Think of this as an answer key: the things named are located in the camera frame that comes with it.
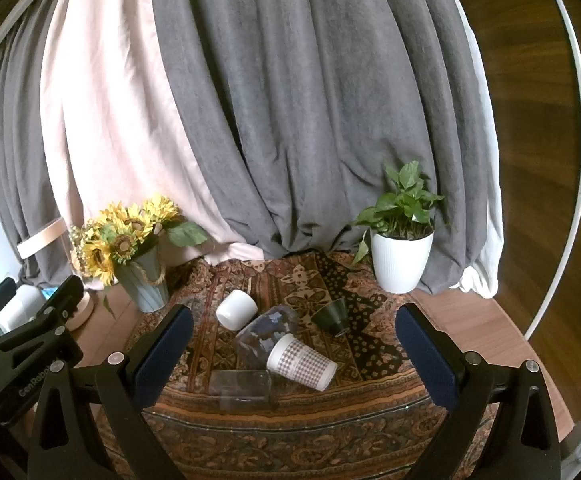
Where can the checkered paper cup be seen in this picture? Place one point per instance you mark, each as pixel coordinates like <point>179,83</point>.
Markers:
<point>300,362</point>

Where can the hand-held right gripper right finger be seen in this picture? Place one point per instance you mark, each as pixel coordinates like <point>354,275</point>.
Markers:
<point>423,355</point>

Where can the clear glass cup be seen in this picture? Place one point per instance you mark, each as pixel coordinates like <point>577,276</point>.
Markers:
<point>260,332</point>

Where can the dark green cup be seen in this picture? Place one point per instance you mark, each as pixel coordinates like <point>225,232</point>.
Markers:
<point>331,315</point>

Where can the white ribbed plant pot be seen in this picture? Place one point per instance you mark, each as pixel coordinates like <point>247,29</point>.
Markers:
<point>401,262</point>

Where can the grey curtain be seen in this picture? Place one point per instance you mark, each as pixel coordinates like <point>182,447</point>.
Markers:
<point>300,110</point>
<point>15,170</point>

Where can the clear plastic cup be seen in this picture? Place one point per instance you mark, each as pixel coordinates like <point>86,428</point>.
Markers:
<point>240,389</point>

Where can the grey-blue ribbed vase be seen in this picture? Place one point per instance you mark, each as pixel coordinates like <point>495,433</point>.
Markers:
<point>145,285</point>

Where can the pink curtain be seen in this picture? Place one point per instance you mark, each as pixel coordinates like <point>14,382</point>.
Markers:
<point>115,110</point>

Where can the patterned brown table cloth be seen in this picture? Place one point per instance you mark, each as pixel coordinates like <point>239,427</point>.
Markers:
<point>320,435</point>

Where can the white curtain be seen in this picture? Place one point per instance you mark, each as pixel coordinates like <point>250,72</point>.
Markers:
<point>485,210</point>

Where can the white ceramic cup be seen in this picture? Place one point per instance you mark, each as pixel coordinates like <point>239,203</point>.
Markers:
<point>234,311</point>

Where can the white cylindrical container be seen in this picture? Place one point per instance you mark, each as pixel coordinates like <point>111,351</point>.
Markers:
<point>18,307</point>

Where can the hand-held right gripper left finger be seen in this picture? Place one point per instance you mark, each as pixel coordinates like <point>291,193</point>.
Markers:
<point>169,346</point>

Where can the artificial sunflower bouquet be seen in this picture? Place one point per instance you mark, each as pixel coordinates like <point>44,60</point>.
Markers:
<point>120,240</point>

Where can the white hoop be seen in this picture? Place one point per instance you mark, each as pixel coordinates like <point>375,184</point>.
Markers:
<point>577,110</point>

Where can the green leafy plant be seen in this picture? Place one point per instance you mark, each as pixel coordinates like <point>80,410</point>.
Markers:
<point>400,210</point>

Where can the pale curtain tieback band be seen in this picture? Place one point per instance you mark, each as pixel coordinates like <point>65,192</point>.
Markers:
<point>40,238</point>

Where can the round wooden base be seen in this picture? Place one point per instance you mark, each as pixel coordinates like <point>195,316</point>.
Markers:
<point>81,310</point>

